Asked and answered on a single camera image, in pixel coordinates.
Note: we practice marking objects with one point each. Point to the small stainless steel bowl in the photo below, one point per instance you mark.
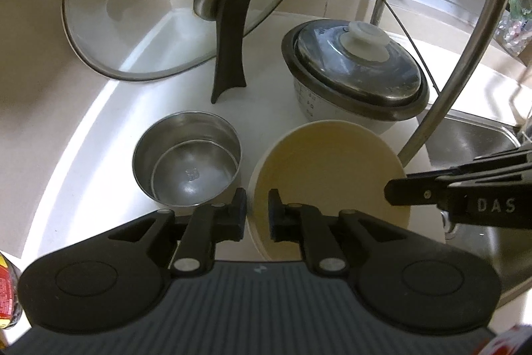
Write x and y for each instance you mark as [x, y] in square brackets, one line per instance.
[187, 172]

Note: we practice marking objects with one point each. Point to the steel cooking pot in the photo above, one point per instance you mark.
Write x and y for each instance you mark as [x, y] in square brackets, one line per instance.
[320, 109]

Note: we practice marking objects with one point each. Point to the crinkled clear plastic bag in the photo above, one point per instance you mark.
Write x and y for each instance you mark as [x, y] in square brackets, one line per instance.
[515, 34]

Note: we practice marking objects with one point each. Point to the red patterned clothing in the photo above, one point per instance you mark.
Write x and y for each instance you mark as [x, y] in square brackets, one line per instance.
[505, 342]

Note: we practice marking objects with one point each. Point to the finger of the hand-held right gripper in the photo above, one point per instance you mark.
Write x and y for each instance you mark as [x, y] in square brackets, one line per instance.
[411, 190]
[507, 163]

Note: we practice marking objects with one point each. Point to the stainless steel sink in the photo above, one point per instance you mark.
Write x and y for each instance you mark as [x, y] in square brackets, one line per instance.
[465, 138]

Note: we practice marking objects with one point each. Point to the steel pot lid white knob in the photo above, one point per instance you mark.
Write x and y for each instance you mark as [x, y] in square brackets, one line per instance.
[361, 68]

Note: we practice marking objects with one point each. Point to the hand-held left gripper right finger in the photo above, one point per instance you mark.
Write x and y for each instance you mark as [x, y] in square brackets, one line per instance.
[275, 217]

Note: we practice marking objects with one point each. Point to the beige plastic bowl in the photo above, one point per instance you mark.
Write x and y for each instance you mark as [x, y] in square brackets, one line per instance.
[332, 163]

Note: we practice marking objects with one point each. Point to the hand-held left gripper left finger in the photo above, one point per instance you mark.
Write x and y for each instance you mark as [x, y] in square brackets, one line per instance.
[239, 215]

